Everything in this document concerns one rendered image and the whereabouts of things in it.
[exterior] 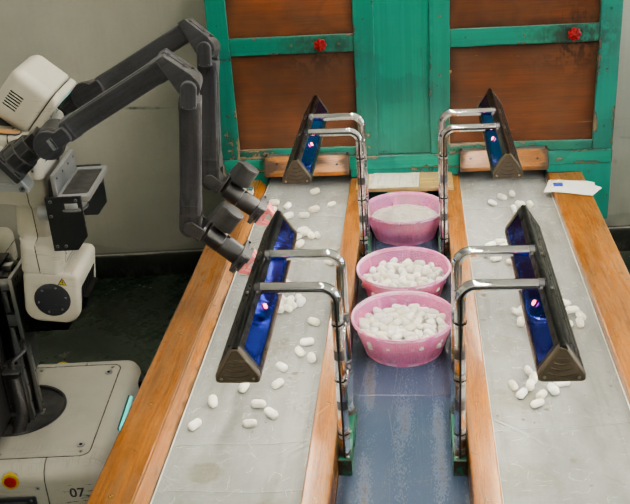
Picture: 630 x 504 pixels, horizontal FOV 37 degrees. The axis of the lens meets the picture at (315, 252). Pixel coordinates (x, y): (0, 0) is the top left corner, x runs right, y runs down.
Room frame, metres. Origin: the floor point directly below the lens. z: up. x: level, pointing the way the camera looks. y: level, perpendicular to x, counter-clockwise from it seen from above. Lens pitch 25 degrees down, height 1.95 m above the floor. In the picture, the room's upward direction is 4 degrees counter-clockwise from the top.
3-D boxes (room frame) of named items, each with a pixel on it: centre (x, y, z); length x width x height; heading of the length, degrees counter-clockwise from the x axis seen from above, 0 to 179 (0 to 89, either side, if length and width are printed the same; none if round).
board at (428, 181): (3.04, -0.32, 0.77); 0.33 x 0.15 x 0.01; 83
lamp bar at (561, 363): (1.66, -0.44, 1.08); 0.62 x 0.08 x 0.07; 173
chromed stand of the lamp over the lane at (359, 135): (2.67, -0.08, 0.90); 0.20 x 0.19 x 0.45; 173
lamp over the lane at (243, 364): (1.72, 0.12, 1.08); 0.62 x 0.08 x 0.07; 173
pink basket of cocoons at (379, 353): (2.11, -0.21, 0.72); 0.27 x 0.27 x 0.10
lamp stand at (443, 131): (2.62, -0.48, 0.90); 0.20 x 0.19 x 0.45; 173
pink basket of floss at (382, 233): (2.82, -0.30, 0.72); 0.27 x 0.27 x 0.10
